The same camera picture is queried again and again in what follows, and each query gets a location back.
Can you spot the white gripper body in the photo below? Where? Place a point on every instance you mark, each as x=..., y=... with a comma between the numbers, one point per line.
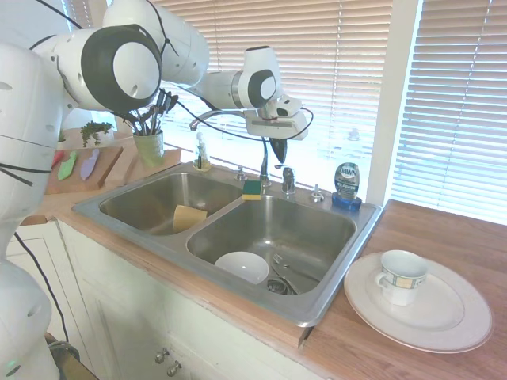
x=273, y=126

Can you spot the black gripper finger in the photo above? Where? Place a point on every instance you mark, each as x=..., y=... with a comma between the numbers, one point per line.
x=275, y=148
x=283, y=150

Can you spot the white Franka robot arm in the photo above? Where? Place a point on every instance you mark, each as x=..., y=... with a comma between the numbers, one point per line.
x=24, y=118

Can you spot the chrome faucet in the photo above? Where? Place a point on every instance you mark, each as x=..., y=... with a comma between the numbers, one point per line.
x=264, y=166

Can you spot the small chrome sink knob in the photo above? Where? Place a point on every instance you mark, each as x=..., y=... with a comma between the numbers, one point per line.
x=240, y=174

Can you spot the yellow green scrub sponge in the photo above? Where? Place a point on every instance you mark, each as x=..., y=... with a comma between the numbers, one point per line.
x=252, y=191

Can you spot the chrome sink sprayer cap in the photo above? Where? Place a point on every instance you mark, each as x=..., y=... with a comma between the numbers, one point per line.
x=316, y=194

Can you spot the blue Dawn dish soap bottle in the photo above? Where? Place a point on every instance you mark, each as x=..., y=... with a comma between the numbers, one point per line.
x=347, y=182

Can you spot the clear glass figurine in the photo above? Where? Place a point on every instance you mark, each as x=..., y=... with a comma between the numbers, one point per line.
x=353, y=134

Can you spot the stainless steel double sink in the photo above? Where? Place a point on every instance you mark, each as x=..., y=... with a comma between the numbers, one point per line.
x=277, y=221

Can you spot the clear soap dispenser bottle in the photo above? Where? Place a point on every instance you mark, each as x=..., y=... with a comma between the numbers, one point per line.
x=202, y=156

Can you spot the wide white window blind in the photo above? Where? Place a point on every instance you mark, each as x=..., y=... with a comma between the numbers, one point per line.
x=317, y=59

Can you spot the yellow cellulose sponge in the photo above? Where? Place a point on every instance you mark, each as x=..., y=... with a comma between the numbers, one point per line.
x=188, y=217

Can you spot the black kitchen utensil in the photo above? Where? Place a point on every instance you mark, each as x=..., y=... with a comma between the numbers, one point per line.
x=136, y=122
x=164, y=105

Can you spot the white ceramic bowl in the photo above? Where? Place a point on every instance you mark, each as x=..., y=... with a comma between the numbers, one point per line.
x=241, y=266

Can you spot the green utensil holder cup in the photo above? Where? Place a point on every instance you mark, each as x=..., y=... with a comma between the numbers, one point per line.
x=149, y=148

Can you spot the metal sink drain strainer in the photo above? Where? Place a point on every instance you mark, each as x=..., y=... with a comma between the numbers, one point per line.
x=280, y=287

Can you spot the angled wooden board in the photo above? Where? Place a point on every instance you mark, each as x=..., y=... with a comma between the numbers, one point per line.
x=126, y=168

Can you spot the colourful knives on board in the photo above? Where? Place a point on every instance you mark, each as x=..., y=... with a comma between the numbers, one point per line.
x=103, y=162

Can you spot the white patterned ceramic cup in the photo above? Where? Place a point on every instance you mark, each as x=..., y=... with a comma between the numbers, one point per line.
x=402, y=277

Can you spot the leafy potted plant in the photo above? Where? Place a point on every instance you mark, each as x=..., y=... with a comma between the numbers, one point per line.
x=95, y=130

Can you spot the tall white window blind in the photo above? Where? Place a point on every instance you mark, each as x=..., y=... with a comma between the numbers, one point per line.
x=459, y=111

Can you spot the purple plastic knife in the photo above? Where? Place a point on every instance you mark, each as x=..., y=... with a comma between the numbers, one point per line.
x=89, y=164

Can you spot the green plastic knife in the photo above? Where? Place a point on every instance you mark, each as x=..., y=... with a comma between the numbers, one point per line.
x=67, y=167

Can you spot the small spiky potted plant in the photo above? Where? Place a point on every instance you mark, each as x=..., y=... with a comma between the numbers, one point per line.
x=62, y=138

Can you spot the red plastic knife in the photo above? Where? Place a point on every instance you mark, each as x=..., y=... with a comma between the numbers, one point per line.
x=58, y=157

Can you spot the white kitchen cabinet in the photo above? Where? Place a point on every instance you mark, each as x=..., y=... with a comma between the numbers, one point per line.
x=119, y=301

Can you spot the narrow white window blind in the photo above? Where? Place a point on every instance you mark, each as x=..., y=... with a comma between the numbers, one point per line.
x=87, y=10

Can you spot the large white dinner plate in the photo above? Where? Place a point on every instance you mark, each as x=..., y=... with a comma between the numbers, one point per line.
x=443, y=316

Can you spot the metal cabinet knob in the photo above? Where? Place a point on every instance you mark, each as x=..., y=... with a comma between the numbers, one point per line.
x=173, y=369
x=161, y=355

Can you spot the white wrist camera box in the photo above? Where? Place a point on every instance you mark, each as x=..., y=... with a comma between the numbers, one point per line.
x=287, y=106

